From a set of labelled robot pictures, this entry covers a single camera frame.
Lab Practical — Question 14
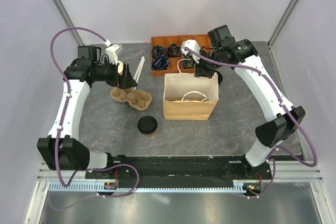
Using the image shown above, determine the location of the white wrapped straw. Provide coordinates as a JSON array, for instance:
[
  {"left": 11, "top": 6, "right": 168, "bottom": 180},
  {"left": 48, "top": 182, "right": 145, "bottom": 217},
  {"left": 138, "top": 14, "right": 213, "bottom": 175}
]
[
  {"left": 134, "top": 65, "right": 143, "bottom": 83},
  {"left": 134, "top": 56, "right": 145, "bottom": 82}
]

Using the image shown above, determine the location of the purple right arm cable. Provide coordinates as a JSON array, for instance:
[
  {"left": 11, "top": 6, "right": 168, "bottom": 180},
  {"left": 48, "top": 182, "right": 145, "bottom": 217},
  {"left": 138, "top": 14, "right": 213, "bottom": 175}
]
[{"left": 181, "top": 47, "right": 318, "bottom": 200}]

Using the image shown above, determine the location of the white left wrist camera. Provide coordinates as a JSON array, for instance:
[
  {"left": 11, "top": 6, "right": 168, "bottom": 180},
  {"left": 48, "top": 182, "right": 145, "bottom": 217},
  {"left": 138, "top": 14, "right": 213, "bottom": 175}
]
[{"left": 105, "top": 44, "right": 122, "bottom": 65}]

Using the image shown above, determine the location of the dark patterned rolled cloth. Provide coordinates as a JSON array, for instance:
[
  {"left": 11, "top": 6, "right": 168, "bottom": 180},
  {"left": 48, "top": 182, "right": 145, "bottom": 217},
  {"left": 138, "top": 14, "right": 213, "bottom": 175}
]
[{"left": 152, "top": 45, "right": 165, "bottom": 58}]

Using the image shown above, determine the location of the aluminium front rail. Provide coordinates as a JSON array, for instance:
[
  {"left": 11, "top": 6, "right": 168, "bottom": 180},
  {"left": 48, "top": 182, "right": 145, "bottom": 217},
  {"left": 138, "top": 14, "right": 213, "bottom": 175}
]
[{"left": 274, "top": 161, "right": 323, "bottom": 183}]

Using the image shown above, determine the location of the aluminium frame post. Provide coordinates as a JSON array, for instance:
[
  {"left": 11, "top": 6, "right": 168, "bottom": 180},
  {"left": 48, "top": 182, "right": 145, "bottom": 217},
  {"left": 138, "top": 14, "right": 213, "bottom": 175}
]
[
  {"left": 267, "top": 0, "right": 300, "bottom": 49},
  {"left": 36, "top": 0, "right": 87, "bottom": 49}
]

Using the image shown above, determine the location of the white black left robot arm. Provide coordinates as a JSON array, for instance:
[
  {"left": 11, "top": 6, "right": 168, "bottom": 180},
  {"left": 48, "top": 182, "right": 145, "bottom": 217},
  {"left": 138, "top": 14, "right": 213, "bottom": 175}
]
[{"left": 37, "top": 44, "right": 137, "bottom": 178}]

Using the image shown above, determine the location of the brown paper bag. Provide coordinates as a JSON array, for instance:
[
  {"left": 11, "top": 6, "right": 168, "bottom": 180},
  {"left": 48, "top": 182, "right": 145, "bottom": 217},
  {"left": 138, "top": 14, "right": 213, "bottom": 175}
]
[{"left": 163, "top": 66, "right": 219, "bottom": 121}]

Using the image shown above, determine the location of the black plastic cup lid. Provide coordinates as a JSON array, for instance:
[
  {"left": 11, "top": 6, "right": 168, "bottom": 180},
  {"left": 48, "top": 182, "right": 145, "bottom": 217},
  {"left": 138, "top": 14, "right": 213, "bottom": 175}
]
[{"left": 137, "top": 115, "right": 158, "bottom": 135}]

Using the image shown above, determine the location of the brown paper coffee cup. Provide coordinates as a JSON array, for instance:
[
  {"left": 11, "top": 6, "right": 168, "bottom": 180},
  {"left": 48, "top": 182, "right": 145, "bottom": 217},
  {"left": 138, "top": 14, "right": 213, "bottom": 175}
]
[{"left": 144, "top": 131, "right": 156, "bottom": 137}]

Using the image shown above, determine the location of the blue striped rolled cloth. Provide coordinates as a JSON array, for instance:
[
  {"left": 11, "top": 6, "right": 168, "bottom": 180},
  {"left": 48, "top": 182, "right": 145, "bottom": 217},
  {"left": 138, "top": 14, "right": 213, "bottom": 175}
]
[{"left": 151, "top": 54, "right": 169, "bottom": 71}]

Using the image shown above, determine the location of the left white wrapped straw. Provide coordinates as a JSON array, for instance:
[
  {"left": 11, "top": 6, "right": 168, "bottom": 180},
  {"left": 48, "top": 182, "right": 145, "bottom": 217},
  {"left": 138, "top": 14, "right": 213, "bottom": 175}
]
[{"left": 134, "top": 56, "right": 145, "bottom": 82}]

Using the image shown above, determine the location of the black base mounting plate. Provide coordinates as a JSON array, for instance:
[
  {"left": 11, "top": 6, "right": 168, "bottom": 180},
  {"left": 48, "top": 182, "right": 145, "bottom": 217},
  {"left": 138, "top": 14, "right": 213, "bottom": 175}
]
[{"left": 85, "top": 155, "right": 272, "bottom": 187}]

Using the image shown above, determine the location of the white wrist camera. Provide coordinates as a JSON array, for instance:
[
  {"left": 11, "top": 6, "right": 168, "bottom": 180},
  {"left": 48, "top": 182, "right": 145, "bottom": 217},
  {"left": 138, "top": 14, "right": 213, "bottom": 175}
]
[
  {"left": 105, "top": 44, "right": 122, "bottom": 65},
  {"left": 181, "top": 39, "right": 201, "bottom": 63}
]

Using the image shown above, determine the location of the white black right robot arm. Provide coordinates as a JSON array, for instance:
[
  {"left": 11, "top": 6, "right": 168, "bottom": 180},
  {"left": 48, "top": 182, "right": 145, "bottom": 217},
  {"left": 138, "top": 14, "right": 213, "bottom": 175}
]
[{"left": 183, "top": 25, "right": 306, "bottom": 179}]

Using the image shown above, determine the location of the right white wrapped straw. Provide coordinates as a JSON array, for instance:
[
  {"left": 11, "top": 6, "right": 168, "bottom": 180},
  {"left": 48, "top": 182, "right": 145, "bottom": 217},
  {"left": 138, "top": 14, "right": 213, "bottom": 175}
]
[{"left": 134, "top": 65, "right": 143, "bottom": 83}]

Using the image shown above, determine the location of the aluminium frame post right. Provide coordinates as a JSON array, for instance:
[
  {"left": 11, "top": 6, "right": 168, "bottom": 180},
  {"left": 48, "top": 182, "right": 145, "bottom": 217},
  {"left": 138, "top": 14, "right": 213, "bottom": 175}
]
[{"left": 267, "top": 0, "right": 300, "bottom": 49}]

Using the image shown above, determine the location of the orange wooden compartment tray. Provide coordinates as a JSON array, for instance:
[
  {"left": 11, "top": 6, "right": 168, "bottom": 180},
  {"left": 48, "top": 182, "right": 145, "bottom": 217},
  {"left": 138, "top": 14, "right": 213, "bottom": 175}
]
[{"left": 150, "top": 34, "right": 212, "bottom": 77}]

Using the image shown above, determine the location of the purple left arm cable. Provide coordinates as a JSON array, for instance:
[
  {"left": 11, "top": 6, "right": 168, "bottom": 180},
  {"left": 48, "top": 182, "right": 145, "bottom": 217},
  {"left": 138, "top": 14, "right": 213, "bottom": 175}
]
[{"left": 48, "top": 27, "right": 141, "bottom": 210}]

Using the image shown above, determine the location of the black rolled cloth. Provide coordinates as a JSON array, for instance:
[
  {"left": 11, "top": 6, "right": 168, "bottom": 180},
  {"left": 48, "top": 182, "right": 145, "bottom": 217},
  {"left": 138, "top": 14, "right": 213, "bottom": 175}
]
[{"left": 167, "top": 43, "right": 181, "bottom": 57}]

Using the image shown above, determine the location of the aluminium frame post left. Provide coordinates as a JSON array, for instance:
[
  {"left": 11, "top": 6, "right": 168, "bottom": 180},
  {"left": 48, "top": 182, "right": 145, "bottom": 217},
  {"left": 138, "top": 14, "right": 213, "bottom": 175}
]
[{"left": 36, "top": 0, "right": 87, "bottom": 49}]

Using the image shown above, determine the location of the blue yellow rolled cloth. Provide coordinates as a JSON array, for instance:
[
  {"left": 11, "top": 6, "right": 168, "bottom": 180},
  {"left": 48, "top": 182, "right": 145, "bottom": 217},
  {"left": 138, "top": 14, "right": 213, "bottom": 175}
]
[{"left": 182, "top": 58, "right": 195, "bottom": 69}]

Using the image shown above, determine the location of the stack of black lids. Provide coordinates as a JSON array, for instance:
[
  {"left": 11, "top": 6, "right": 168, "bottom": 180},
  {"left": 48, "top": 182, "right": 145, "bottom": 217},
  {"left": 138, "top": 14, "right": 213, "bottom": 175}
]
[{"left": 216, "top": 71, "right": 223, "bottom": 85}]

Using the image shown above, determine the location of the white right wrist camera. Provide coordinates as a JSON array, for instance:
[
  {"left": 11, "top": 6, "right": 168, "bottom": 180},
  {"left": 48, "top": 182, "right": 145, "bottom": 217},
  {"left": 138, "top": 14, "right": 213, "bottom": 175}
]
[{"left": 181, "top": 39, "right": 201, "bottom": 63}]

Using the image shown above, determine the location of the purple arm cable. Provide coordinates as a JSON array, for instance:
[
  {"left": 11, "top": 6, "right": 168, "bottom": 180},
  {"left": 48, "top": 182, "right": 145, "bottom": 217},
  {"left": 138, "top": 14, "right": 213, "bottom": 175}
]
[
  {"left": 48, "top": 27, "right": 141, "bottom": 210},
  {"left": 181, "top": 47, "right": 318, "bottom": 200}
]

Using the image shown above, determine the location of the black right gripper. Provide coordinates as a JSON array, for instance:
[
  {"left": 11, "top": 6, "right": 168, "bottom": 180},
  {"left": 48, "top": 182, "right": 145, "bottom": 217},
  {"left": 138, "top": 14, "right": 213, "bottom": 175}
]
[{"left": 190, "top": 49, "right": 224, "bottom": 79}]

